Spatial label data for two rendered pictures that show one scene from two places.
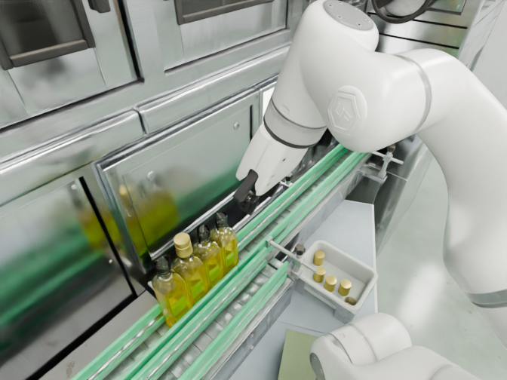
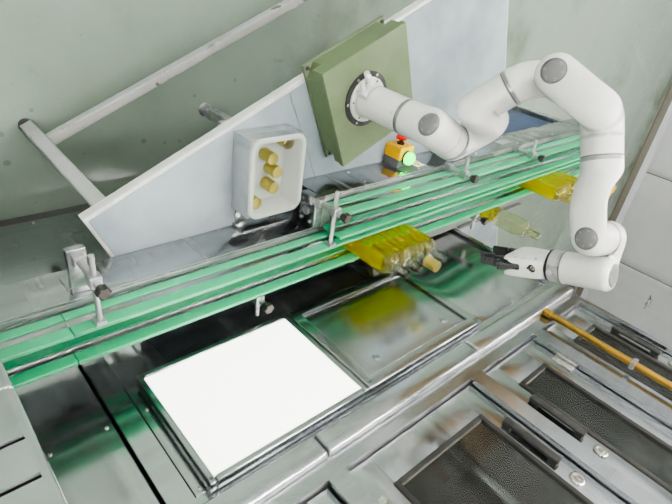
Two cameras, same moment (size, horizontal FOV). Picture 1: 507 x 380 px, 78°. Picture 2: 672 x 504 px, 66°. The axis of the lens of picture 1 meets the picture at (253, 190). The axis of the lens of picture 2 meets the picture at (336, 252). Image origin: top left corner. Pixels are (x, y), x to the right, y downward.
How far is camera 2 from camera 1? 1.45 m
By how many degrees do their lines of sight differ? 74
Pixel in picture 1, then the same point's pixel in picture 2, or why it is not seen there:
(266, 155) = not seen: hidden behind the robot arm
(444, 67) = (613, 235)
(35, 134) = (518, 338)
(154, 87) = (474, 370)
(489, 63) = not seen: outside the picture
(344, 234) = (180, 206)
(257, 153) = not seen: hidden behind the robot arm
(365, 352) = (462, 138)
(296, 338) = (347, 155)
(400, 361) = (489, 129)
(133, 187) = (451, 314)
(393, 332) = (450, 133)
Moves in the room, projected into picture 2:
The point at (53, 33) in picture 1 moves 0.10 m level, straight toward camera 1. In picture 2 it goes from (538, 382) to (556, 352)
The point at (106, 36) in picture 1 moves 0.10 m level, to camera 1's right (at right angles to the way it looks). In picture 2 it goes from (517, 389) to (513, 379)
